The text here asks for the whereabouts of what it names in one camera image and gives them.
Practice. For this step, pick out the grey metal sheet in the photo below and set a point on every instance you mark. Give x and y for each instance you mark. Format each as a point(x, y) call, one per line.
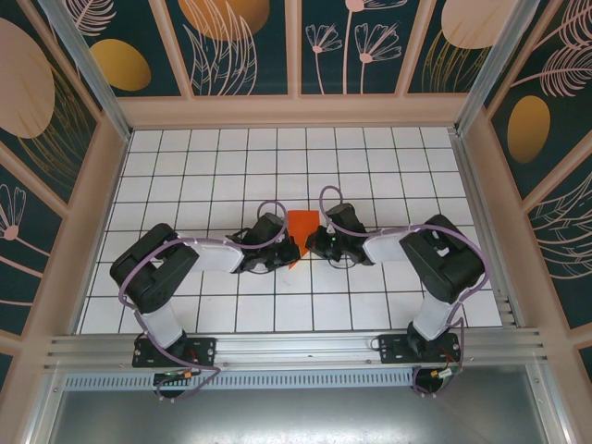
point(296, 416)

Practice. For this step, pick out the teal panel with pink circle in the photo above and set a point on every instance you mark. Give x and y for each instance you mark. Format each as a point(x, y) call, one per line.
point(458, 46)

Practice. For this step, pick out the teal panel with pink oval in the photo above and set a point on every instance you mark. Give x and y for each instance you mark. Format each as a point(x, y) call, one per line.
point(28, 92)

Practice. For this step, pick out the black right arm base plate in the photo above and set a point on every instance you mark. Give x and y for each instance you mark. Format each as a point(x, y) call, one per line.
point(393, 349)

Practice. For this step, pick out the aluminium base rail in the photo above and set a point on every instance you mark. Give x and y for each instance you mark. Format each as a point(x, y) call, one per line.
point(296, 347)

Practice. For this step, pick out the teal panel with pink flowers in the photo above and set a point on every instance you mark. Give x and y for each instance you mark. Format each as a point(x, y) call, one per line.
point(351, 46)

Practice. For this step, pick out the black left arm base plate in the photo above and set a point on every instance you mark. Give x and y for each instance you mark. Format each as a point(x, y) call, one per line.
point(203, 351)

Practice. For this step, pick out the aluminium side rail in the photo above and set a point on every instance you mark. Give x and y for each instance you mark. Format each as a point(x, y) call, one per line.
point(485, 222)

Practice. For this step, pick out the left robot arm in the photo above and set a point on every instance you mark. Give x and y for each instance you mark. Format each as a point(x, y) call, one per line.
point(215, 256)

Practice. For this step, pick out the teal panel with pink leaves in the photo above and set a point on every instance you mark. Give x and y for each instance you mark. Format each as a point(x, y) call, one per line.
point(564, 250)

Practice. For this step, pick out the orange paper sheet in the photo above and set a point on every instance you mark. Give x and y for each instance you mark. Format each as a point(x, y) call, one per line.
point(303, 222)

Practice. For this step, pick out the small circuit board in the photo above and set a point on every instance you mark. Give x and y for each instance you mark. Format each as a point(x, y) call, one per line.
point(173, 377)
point(446, 373)

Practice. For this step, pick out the teal panel with gold oval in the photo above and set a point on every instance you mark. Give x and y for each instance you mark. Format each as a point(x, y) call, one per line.
point(120, 65)

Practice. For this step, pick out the aluminium frame post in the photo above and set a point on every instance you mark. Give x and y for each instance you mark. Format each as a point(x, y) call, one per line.
point(92, 69)
point(485, 69)

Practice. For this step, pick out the teal panel with orange circle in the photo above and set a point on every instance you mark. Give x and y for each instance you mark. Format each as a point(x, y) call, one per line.
point(222, 46)

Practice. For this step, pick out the teal panel with gold ellipse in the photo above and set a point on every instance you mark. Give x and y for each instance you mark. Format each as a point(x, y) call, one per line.
point(546, 102)

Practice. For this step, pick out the teal panel with single flower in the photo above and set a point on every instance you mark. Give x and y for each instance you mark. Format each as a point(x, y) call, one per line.
point(18, 240)

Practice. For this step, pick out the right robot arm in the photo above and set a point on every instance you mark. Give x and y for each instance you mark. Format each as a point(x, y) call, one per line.
point(384, 247)

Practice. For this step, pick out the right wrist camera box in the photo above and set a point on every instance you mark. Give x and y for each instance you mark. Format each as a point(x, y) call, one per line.
point(324, 242)

